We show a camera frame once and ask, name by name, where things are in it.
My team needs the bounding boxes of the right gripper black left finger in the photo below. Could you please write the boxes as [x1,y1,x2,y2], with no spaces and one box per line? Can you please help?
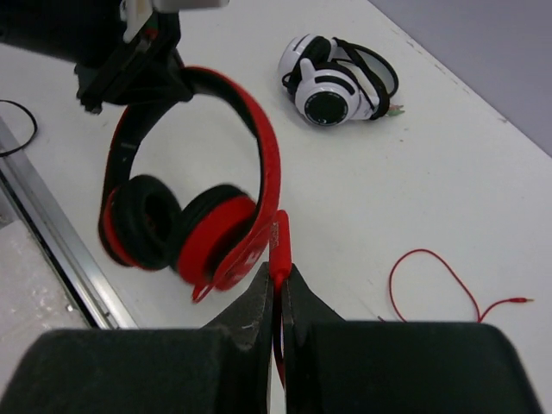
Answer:
[1,265,273,413]

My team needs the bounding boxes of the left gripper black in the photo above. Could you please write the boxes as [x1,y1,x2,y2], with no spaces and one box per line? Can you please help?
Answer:
[1,1,192,115]

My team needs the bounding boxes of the left black base cable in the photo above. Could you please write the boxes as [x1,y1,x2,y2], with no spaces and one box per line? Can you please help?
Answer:
[0,98,39,157]

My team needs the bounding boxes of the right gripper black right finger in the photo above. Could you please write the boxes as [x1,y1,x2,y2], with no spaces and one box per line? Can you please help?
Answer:
[282,269,542,413]

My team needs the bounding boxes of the aluminium rail table edge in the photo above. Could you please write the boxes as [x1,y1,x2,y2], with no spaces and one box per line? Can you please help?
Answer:
[1,108,139,329]

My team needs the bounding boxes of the white black headphones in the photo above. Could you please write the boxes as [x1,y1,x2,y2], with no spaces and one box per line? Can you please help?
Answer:
[278,34,399,127]

